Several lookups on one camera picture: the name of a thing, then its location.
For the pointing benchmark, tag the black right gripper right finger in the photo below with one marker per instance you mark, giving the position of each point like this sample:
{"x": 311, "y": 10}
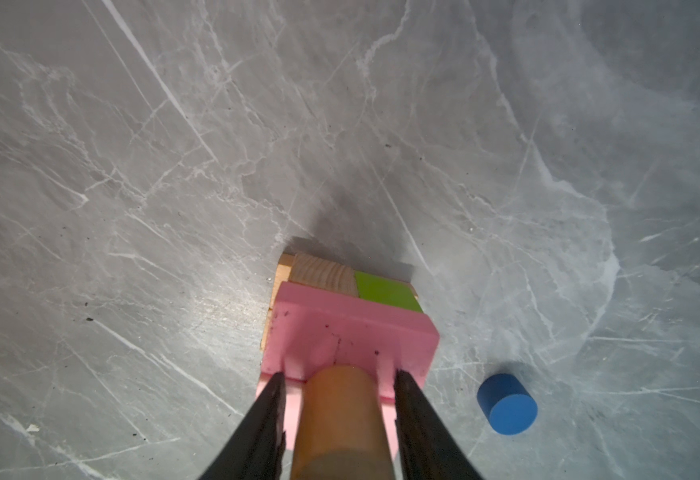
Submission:
{"x": 427, "y": 449}

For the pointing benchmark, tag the green wood block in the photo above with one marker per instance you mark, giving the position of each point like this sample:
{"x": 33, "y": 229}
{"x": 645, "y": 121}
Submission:
{"x": 386, "y": 291}

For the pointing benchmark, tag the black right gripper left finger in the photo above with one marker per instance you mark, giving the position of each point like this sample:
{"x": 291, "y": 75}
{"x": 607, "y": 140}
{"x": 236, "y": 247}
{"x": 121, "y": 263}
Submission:
{"x": 256, "y": 448}

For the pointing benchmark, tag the pink block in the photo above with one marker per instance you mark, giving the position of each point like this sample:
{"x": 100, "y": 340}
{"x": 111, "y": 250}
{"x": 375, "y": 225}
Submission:
{"x": 313, "y": 329}
{"x": 293, "y": 408}

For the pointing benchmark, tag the blue round block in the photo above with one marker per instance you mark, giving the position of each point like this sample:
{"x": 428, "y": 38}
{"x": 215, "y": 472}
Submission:
{"x": 507, "y": 405}

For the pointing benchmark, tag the long natural wood block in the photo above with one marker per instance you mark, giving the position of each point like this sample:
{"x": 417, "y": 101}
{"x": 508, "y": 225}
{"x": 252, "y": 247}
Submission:
{"x": 316, "y": 272}

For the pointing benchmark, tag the small natural wood cylinder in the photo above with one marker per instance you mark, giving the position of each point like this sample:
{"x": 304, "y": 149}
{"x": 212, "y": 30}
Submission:
{"x": 341, "y": 433}

